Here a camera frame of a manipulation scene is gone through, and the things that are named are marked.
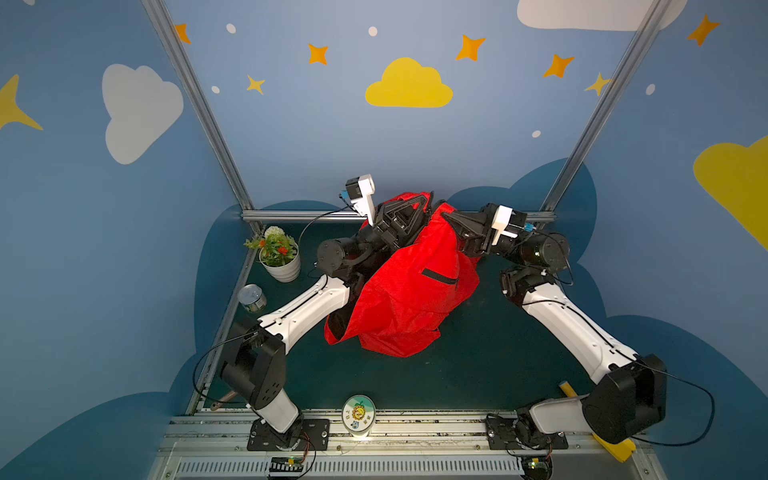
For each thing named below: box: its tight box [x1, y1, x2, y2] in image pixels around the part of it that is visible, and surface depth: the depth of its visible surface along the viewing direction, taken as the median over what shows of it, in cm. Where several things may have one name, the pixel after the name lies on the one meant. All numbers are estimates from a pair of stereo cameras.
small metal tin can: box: [237, 284, 267, 312], surface depth 95 cm
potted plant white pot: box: [244, 226, 301, 283], surface depth 96 cm
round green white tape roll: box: [342, 394, 376, 438], surface depth 72 cm
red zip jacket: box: [324, 192, 481, 358], surface depth 63 cm
